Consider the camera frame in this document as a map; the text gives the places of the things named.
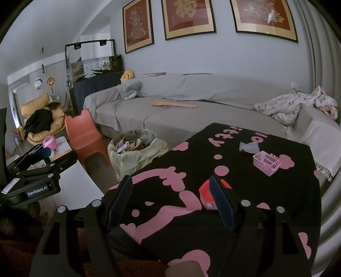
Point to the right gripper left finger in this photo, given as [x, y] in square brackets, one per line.
[119, 201]

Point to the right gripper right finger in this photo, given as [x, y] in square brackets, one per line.
[223, 204]

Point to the yellow trash bag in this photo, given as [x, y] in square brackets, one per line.
[133, 150]

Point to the black pink patterned tablecloth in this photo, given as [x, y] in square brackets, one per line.
[239, 202]

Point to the pink toy bucket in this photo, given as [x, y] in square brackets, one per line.
[51, 143]

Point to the white low table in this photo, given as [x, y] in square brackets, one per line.
[77, 188]

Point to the black jacket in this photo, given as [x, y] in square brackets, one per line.
[39, 121]

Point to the pink plastic basket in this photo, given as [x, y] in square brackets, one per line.
[267, 163]

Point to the red plastic kids chair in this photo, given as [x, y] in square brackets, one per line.
[84, 138]

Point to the grey crumpled wrapper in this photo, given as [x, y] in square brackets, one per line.
[249, 147]

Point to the yellow beanbag lounger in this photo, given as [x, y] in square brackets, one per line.
[59, 115]

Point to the dark fish tank cabinet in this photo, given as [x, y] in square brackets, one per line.
[80, 90]

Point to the long pink shoehorn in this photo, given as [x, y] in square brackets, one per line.
[164, 103]

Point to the grey covered sofa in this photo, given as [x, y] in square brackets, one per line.
[219, 99]

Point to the grey shark plush toy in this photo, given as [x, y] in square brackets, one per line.
[128, 90]

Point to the pink floral blanket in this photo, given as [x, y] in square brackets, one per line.
[285, 108]

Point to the yellow face cushion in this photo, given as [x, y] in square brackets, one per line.
[127, 75]

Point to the left framed red picture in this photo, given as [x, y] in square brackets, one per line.
[137, 25]

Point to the framed red picture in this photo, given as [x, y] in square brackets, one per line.
[264, 17]
[187, 17]
[137, 25]

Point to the middle framed red picture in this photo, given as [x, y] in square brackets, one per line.
[187, 17]

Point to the right framed red picture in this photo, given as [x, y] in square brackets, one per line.
[264, 17]

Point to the grey pleated curtain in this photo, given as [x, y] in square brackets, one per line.
[323, 133]

